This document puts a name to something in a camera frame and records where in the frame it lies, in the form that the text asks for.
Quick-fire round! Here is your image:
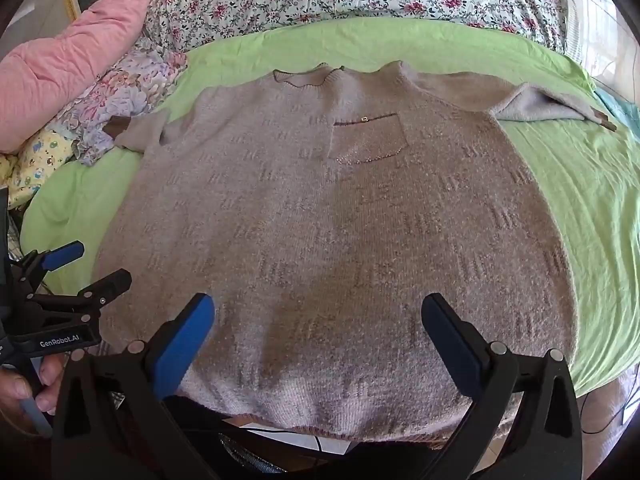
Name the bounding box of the pink quilt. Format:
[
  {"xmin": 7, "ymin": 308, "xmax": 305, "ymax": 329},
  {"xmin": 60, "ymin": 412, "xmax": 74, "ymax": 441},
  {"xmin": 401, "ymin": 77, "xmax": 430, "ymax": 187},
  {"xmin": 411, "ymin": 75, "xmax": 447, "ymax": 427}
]
[{"xmin": 0, "ymin": 0, "xmax": 171, "ymax": 153}]

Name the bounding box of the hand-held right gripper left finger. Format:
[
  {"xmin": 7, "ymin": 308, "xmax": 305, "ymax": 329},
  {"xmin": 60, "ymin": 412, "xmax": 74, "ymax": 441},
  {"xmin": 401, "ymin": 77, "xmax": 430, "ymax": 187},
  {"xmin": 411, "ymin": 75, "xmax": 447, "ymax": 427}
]
[{"xmin": 51, "ymin": 292, "xmax": 236, "ymax": 480}]

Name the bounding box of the yellow cartoon print pillow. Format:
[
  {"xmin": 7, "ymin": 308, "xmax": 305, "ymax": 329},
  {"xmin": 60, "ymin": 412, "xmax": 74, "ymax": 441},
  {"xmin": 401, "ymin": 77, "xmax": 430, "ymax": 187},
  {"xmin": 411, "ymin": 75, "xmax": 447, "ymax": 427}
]
[{"xmin": 0, "ymin": 127, "xmax": 76, "ymax": 211}]

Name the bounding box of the green bed sheet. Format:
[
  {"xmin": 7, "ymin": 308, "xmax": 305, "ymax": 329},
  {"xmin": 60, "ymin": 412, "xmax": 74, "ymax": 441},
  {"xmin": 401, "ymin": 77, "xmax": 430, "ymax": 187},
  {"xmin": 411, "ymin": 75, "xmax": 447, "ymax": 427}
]
[{"xmin": 20, "ymin": 15, "xmax": 640, "ymax": 396}]

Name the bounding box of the person's left hand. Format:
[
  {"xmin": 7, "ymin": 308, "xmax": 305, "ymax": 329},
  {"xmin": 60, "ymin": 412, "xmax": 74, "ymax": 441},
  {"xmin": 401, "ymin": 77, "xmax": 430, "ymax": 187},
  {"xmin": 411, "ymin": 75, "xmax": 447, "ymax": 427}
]
[{"xmin": 0, "ymin": 352, "xmax": 67, "ymax": 443}]

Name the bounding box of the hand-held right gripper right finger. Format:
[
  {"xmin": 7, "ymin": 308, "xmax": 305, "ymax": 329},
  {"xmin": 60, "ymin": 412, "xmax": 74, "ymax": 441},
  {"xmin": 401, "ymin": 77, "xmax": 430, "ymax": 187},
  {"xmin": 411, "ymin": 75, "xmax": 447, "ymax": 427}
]
[{"xmin": 421, "ymin": 293, "xmax": 584, "ymax": 480}]

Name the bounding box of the purple floral cloth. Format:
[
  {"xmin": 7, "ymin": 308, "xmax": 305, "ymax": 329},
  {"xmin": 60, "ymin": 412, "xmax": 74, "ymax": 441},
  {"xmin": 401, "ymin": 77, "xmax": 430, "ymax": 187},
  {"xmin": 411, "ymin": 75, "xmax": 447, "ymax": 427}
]
[{"xmin": 50, "ymin": 37, "xmax": 188, "ymax": 168}]

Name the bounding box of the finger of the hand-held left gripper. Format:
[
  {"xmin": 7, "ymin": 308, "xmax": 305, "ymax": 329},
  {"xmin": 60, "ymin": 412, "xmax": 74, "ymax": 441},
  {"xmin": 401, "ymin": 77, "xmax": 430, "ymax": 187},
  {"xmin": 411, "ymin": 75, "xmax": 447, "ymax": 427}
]
[
  {"xmin": 27, "ymin": 268, "xmax": 133, "ymax": 321},
  {"xmin": 9, "ymin": 241, "xmax": 86, "ymax": 288}
]

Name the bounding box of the beige knit sweater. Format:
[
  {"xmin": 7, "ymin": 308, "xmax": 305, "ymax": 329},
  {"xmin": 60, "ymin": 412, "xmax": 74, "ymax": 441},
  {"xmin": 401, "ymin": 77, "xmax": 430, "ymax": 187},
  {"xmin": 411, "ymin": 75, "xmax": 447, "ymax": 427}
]
[{"xmin": 92, "ymin": 60, "xmax": 618, "ymax": 443}]

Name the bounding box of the teal cloth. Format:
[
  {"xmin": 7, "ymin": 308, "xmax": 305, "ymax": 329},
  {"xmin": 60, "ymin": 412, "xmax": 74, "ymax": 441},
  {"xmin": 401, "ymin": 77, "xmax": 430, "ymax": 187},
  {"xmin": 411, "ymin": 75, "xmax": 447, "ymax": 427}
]
[{"xmin": 592, "ymin": 87, "xmax": 640, "ymax": 143}]

